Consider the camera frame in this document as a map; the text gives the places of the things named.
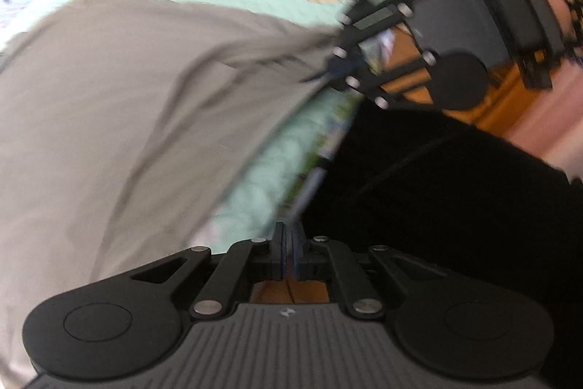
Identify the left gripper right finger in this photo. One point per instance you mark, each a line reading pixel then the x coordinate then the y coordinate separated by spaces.
pixel 321 258

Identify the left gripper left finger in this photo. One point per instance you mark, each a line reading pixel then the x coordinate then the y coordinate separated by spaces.
pixel 236 272

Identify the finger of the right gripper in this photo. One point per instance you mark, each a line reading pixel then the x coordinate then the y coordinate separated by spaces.
pixel 384 86
pixel 357 31

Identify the grey t-shirt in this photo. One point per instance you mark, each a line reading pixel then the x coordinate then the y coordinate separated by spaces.
pixel 123 123

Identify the wooden cabinet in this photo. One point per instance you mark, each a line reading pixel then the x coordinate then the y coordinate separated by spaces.
pixel 397 45

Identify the person's black clothing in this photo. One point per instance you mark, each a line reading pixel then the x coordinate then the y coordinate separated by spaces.
pixel 436 190

